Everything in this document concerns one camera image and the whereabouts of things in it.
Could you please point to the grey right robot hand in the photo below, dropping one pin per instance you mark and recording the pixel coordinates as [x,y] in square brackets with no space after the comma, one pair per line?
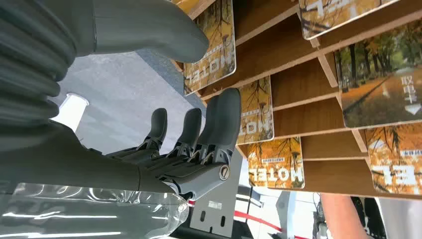
[82,165]

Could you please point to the autumn hotel key card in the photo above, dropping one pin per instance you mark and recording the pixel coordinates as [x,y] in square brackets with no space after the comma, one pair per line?
[257,112]
[395,161]
[214,56]
[275,165]
[379,82]
[333,16]

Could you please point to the wooden card rack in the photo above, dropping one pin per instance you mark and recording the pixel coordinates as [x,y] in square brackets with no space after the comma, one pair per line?
[296,82]

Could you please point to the clear plastic bottle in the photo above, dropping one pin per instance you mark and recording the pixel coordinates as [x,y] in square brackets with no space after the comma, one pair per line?
[82,214]

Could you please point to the white light panel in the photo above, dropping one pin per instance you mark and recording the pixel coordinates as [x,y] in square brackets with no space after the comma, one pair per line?
[71,110]

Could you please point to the ribbed grey right arm sleeve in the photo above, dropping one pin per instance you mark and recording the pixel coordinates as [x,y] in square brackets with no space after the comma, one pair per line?
[26,66]

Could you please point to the red strip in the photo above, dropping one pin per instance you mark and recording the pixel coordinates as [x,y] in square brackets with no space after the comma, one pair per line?
[257,220]

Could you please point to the grey metal bracket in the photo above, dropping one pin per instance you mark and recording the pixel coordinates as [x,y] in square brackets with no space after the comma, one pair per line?
[217,204]

